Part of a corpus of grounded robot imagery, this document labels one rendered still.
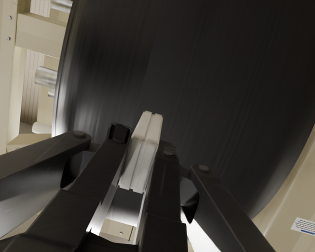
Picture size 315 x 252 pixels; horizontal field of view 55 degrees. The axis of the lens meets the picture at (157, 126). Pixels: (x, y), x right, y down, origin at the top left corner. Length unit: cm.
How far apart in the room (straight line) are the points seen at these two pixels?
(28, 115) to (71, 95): 532
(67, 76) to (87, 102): 4
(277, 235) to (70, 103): 49
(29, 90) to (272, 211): 508
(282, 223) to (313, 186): 10
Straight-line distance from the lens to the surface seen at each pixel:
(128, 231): 102
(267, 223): 66
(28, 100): 556
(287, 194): 62
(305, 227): 67
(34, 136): 118
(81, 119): 33
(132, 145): 16
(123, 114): 31
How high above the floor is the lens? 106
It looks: 23 degrees up
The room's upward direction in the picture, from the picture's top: 164 degrees counter-clockwise
